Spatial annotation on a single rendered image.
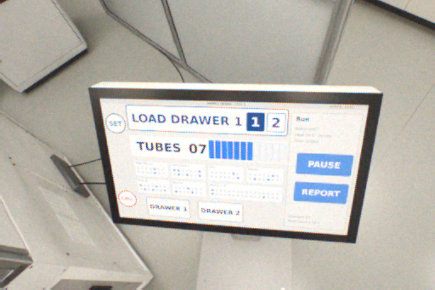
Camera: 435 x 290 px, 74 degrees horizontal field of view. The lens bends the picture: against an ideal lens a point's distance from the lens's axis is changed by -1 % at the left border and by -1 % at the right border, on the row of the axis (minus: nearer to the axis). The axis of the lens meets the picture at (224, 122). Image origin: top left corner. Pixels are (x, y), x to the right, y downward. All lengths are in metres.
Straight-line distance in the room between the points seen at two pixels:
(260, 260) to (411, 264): 0.72
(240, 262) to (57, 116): 1.57
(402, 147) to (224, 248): 1.16
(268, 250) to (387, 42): 1.65
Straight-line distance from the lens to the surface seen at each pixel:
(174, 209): 0.64
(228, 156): 0.55
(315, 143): 0.54
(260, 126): 0.52
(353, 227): 0.65
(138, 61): 2.34
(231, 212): 0.62
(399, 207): 1.81
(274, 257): 1.57
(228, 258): 1.58
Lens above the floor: 1.60
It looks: 60 degrees down
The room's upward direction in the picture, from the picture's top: 11 degrees counter-clockwise
